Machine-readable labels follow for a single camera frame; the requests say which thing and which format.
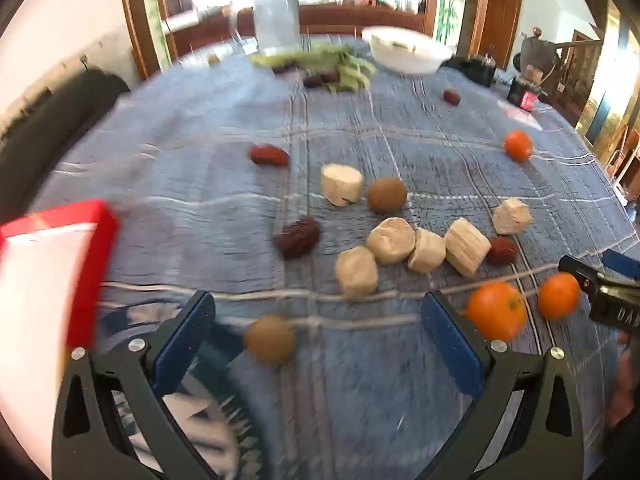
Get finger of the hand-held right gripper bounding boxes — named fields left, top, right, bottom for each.
left=601, top=249, right=640, bottom=282
left=557, top=254, right=602, bottom=297

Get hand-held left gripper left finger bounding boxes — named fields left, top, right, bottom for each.
left=51, top=289, right=217, bottom=480

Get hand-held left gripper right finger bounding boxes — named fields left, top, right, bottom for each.
left=420, top=290, right=586, bottom=480

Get orange mandarin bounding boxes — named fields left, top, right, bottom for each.
left=537, top=272, right=582, bottom=321
left=504, top=130, right=534, bottom=162
left=465, top=281, right=528, bottom=342

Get brown kiwi fruit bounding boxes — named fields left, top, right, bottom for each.
left=244, top=315, right=297, bottom=365
left=367, top=177, right=408, bottom=212

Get red gift box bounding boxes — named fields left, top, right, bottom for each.
left=0, top=199, right=121, bottom=461

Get person's right hand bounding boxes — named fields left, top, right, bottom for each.
left=606, top=332, right=640, bottom=432

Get white red paper card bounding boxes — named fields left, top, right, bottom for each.
left=497, top=100, right=543, bottom=131

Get red jar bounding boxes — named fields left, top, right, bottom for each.
left=507, top=77, right=543, bottom=111

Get dark bag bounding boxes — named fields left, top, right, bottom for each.
left=520, top=35, right=561, bottom=76

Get blue plaid tablecloth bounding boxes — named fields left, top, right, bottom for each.
left=30, top=34, right=640, bottom=480

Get black sofa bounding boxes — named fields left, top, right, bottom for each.
left=0, top=67, right=132, bottom=221

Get wooden door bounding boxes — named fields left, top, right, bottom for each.
left=482, top=0, right=525, bottom=68

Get white bowl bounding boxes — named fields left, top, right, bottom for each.
left=361, top=26, right=453, bottom=75

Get green vegetable leaves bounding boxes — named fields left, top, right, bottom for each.
left=250, top=45, right=378, bottom=93

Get white box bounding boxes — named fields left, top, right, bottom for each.
left=161, top=9, right=201, bottom=35

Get wooden counter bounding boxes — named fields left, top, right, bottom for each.
left=200, top=2, right=426, bottom=36

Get clear glass pitcher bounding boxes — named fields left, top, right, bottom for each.
left=230, top=0, right=302, bottom=57

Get bamboo wall painting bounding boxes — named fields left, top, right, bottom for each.
left=436, top=0, right=466, bottom=43

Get wooden window frame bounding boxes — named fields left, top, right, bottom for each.
left=117, top=0, right=443, bottom=81

